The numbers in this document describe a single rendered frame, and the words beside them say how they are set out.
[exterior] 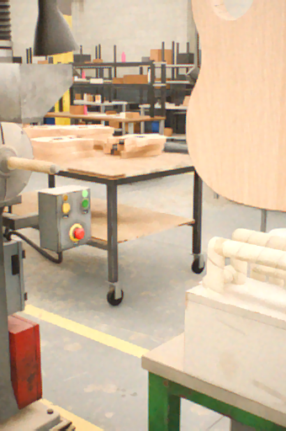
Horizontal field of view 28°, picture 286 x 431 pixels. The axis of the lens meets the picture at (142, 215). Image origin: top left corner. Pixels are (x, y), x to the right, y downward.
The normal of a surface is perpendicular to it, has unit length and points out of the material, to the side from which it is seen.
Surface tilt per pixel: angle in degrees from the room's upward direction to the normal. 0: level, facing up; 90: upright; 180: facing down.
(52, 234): 90
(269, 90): 91
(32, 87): 90
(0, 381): 90
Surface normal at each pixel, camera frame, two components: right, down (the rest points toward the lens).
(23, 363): 0.77, 0.15
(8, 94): -0.64, 0.18
